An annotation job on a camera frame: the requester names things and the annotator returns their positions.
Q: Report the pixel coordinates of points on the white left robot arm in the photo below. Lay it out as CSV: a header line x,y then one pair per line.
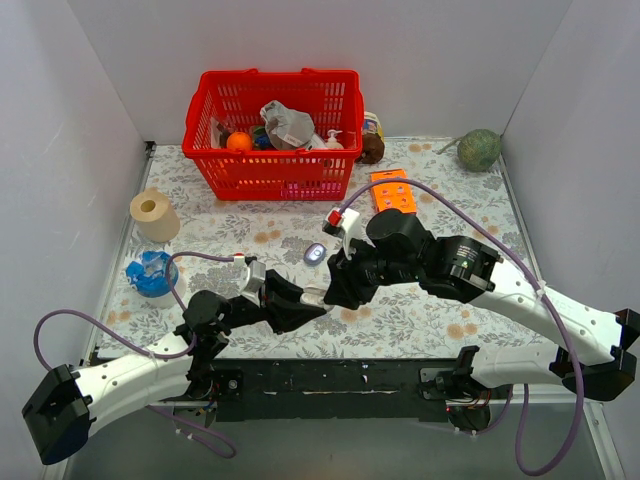
x,y
71,404

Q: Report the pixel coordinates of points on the lavender earbud charging case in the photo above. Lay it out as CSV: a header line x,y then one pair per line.
x,y
315,254

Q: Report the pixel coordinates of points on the orange snack box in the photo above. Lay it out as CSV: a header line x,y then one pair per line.
x,y
392,195

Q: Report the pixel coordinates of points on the beige paper roll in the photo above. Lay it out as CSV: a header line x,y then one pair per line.
x,y
155,216

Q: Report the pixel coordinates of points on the brown jar with label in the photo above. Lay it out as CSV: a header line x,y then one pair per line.
x,y
373,146

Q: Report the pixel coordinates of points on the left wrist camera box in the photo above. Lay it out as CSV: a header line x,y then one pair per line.
x,y
255,276

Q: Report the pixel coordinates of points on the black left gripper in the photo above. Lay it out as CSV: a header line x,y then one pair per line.
x,y
267,304

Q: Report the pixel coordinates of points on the dark green toy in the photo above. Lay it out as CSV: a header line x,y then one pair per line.
x,y
260,138

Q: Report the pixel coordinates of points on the green melon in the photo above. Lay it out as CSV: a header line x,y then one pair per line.
x,y
477,150

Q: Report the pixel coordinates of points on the white pump bottle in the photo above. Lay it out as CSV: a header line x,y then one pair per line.
x,y
332,139

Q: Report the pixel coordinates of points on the floral patterned table mat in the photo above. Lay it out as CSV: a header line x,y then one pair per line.
x,y
401,321

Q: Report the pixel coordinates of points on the orange fruit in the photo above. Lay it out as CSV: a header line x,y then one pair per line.
x,y
239,141

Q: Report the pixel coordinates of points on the white earbud charging case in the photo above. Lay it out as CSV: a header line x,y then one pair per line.
x,y
313,296

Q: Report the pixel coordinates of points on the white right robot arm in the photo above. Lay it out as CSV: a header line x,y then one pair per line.
x,y
586,350

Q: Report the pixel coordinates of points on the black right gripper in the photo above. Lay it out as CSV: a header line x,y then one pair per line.
x,y
350,275

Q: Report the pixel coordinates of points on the grey crumpled bag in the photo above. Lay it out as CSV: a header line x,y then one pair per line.
x,y
287,129

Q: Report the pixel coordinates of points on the red plastic shopping basket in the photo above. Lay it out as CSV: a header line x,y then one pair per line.
x,y
234,98

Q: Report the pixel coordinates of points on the blue wrapped tissue roll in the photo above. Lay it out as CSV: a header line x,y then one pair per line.
x,y
147,276

